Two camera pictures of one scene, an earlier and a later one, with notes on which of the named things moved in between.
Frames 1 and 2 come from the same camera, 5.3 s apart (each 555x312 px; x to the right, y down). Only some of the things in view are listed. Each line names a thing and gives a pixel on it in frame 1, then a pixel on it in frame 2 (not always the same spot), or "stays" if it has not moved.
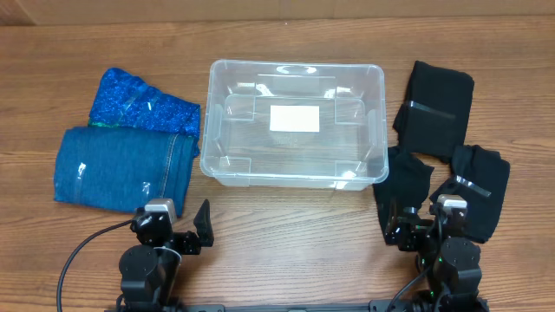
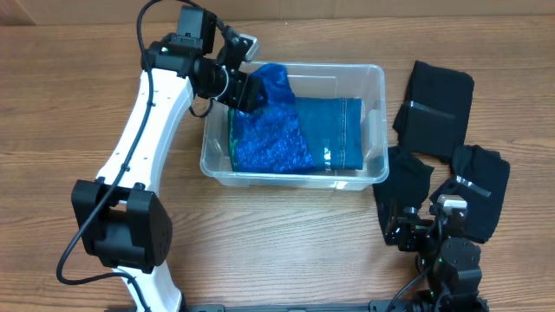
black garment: x=408 y=186 stays
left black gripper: x=192 y=245 → x=243 y=93
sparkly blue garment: x=121 y=100 → x=270 y=139
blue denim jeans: x=121 y=167 → x=334 y=130
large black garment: x=432 y=119 stays
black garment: x=480 y=176 stays
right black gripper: x=413 y=229 stays
